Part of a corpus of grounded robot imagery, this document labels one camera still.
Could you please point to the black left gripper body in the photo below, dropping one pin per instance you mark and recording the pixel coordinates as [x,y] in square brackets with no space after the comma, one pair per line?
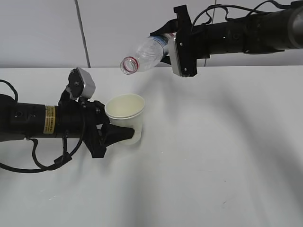
[79,119]

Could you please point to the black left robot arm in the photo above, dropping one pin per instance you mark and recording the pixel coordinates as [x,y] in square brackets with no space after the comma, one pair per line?
[22,120]

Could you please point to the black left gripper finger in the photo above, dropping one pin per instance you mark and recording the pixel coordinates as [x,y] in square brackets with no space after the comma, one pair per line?
[111,134]

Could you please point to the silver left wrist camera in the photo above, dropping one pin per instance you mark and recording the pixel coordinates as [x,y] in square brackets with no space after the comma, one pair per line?
[80,84]

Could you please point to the white paper cup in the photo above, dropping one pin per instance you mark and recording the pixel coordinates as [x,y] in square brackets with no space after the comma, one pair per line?
[127,111]

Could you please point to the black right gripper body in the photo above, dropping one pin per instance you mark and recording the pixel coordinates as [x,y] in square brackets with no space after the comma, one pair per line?
[197,34]

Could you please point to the clear water bottle red label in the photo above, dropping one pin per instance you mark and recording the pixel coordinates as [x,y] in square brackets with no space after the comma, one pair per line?
[147,54]

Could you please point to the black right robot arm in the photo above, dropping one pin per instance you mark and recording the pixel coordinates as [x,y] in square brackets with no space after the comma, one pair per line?
[258,32]

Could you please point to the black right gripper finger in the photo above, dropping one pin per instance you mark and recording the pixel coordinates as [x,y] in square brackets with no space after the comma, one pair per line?
[166,60]
[169,28]

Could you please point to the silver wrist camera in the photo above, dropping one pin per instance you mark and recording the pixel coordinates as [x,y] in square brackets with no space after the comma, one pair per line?
[80,84]
[182,59]

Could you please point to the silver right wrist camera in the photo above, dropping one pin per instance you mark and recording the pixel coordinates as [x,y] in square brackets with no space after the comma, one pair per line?
[182,59]

